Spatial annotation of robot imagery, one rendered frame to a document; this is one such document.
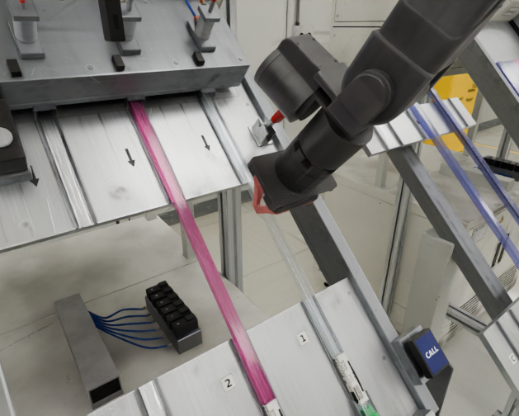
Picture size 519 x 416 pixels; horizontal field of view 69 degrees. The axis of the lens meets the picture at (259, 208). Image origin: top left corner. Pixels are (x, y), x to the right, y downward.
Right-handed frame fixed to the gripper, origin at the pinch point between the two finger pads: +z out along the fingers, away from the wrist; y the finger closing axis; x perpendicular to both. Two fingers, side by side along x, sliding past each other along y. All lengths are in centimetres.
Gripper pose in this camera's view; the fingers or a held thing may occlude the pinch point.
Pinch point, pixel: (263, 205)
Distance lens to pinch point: 52.4
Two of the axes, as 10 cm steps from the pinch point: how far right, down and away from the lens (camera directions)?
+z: -4.2, 4.1, 8.1
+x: 4.3, 8.7, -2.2
